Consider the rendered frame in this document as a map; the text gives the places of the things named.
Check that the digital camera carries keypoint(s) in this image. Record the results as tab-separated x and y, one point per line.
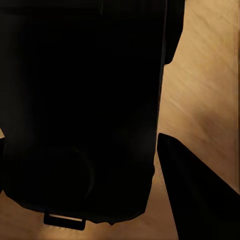
80	92

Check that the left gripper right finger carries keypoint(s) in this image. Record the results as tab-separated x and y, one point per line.
204	206

